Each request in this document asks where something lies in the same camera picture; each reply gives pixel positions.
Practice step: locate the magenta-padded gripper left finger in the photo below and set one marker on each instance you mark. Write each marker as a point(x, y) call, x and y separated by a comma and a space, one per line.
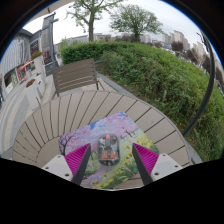
point(56, 165)

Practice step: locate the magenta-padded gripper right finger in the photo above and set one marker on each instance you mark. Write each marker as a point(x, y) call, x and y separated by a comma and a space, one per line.
point(165, 165)

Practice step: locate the floral print mouse pad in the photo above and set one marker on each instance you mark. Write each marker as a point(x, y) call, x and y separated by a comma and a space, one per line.
point(110, 125)

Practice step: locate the white planter box with flowers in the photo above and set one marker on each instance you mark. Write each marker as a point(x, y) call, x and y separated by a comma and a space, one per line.
point(32, 93)

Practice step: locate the green hedge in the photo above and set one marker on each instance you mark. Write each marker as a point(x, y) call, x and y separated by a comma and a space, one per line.
point(150, 76)

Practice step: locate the brown slatted wooden chair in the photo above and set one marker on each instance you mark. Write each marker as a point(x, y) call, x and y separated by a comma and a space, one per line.
point(75, 75)

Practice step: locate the dark curved parasol pole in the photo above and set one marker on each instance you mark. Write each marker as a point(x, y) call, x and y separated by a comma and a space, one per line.
point(210, 83)

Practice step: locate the tall white planter with flowers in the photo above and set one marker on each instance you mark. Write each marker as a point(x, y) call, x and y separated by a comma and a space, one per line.
point(38, 63)

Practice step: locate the grey shopfront building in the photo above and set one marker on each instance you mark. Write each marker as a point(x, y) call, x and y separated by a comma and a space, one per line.
point(16, 56)

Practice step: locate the grey sign pillar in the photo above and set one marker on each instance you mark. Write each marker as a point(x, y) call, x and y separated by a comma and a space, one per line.
point(46, 40)

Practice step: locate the distant apartment buildings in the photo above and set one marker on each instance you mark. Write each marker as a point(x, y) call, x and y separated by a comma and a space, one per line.
point(176, 36)

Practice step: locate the slim sparse-leaved tree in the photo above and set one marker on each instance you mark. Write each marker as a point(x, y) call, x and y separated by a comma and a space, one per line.
point(91, 28)

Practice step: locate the round leafy tree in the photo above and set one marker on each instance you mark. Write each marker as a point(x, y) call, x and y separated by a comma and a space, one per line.
point(135, 20)

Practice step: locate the beige parasol canopy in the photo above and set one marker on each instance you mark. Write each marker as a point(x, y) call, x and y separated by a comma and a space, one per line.
point(53, 9)

